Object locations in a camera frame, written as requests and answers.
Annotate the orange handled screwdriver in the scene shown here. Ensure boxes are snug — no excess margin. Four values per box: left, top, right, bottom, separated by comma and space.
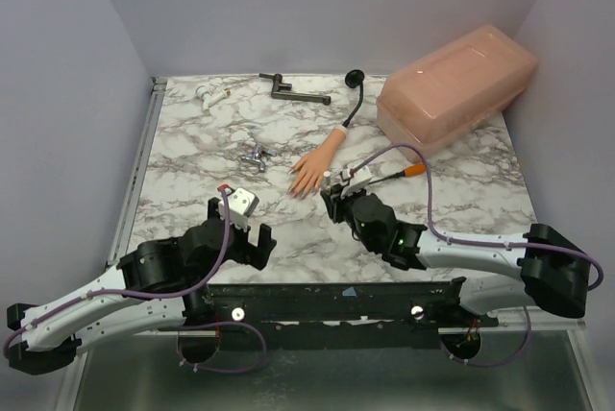
369, 163, 426, 185

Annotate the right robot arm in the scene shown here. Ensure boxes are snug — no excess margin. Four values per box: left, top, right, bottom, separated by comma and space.
321, 184, 590, 326

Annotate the black flexible stand with base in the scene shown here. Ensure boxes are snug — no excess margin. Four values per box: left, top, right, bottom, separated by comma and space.
342, 68, 366, 128

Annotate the white plastic faucet tap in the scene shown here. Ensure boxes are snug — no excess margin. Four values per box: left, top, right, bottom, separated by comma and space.
195, 85, 231, 111

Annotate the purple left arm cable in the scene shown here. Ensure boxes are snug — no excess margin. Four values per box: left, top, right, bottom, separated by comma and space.
2, 187, 269, 375

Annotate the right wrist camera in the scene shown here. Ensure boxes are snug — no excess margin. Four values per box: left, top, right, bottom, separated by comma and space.
339, 166, 372, 195

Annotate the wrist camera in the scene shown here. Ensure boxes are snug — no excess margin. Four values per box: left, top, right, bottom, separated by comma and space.
218, 184, 259, 232
339, 166, 372, 195

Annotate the mannequin practice hand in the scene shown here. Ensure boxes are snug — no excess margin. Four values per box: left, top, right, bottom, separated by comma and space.
288, 125, 348, 198

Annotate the pink plastic storage box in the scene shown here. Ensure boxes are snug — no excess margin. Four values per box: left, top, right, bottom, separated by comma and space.
376, 25, 538, 157

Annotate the dark bronze faucet handle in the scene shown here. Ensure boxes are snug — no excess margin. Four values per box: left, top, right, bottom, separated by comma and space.
258, 71, 332, 106

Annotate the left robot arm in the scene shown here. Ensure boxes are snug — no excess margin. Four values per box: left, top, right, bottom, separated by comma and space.
3, 188, 277, 375

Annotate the chrome faucet tap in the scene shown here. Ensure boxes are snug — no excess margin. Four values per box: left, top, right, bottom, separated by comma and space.
239, 143, 277, 173

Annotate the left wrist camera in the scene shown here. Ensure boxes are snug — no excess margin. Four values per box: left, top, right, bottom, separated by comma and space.
218, 184, 259, 232

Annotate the black mounting rail base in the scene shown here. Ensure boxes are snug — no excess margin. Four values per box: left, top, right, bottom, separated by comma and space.
183, 278, 478, 350

